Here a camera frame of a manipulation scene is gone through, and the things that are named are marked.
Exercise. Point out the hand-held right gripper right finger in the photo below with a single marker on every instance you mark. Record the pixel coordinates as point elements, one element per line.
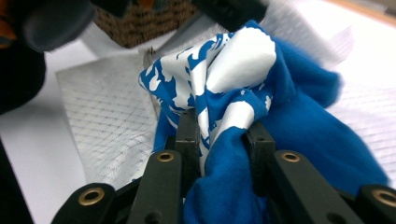
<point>261,149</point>

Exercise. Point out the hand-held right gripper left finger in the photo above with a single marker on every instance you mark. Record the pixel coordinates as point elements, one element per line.
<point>188,140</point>

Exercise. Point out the brown wicker basket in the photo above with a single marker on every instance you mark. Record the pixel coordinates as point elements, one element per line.
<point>140,28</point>

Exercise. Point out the blue white printed garment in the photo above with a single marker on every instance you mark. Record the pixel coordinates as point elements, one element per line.
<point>311,124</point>

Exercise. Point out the white mesh laundry bag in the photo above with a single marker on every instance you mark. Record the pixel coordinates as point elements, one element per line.
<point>109,109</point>

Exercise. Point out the wooden table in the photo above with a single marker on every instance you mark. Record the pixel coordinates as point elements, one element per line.
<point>373,12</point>

